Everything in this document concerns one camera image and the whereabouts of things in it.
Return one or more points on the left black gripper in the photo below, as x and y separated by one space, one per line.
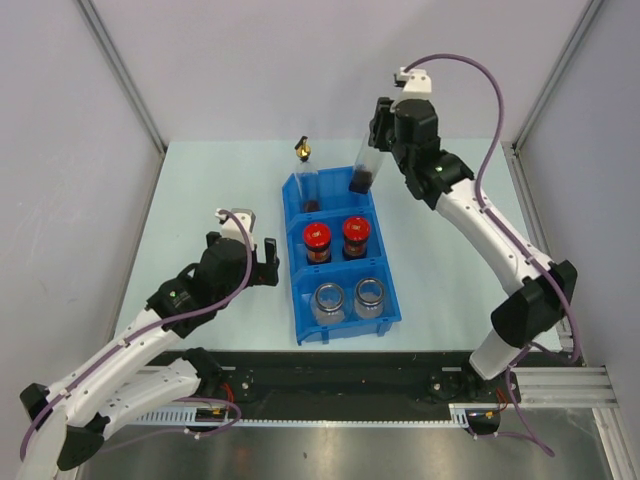
264 273

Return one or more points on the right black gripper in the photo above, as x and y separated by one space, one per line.
379 123

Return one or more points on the oil dispenser bottle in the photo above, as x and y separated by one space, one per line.
307 177
369 161

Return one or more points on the red-lid sauce jar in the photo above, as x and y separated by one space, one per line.
356 233
317 241

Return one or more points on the clear glass jar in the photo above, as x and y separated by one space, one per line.
328 304
369 298

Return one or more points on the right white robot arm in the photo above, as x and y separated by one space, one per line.
539 290

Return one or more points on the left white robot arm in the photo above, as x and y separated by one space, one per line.
72 418

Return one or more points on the blue three-compartment plastic bin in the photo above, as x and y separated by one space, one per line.
337 203

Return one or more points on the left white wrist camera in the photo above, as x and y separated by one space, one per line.
236 223

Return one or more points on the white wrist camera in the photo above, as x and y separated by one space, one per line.
413 84
236 223

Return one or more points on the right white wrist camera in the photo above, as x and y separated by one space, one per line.
413 84

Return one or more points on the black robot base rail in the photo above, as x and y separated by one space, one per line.
354 386

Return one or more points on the white slotted cable duct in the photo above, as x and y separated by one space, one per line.
200 419

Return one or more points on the aluminium frame extrusion right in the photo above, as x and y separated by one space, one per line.
592 390

